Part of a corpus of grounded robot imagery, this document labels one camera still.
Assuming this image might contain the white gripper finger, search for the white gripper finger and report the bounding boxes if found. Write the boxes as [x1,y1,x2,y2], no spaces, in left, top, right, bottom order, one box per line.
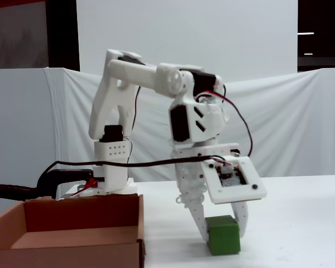
[188,202,212,243]
[230,200,250,238]

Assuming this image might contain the red black servo wire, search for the red black servo wire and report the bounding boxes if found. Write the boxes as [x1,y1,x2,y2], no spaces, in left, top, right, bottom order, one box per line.
[194,83,254,157]

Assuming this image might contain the white backdrop panel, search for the white backdrop panel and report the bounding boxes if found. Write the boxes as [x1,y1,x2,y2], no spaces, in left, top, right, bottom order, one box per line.
[75,0,299,86]

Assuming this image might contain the thick black hose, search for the thick black hose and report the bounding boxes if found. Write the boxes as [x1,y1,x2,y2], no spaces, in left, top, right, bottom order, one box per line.
[0,183,40,200]

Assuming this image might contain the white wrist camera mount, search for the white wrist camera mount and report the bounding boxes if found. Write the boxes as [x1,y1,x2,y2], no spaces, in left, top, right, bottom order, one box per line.
[199,155,269,205]

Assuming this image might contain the thin arm servo wire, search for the thin arm servo wire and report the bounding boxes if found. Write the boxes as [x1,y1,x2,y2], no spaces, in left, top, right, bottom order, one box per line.
[126,85,142,166]

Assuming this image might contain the white partition panel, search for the white partition panel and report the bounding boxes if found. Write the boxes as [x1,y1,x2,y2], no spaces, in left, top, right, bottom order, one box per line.
[0,68,59,216]

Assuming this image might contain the green cube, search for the green cube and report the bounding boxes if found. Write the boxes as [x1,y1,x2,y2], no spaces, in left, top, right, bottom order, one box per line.
[204,214,242,256]

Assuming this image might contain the white draped cloth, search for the white draped cloth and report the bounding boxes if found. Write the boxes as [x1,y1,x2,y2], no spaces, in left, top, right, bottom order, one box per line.
[44,66,335,183]

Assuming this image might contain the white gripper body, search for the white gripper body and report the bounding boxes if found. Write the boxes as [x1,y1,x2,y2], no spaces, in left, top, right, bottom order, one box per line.
[170,142,241,209]

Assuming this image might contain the black table clamp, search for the black table clamp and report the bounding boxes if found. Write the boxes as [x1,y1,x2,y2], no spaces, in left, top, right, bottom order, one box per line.
[36,168,93,200]

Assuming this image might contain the brown cardboard box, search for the brown cardboard box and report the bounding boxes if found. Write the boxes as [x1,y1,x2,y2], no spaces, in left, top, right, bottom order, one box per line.
[0,193,146,268]

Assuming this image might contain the black camera cable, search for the black camera cable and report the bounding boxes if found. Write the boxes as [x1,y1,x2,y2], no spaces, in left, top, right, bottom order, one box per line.
[35,156,213,190]

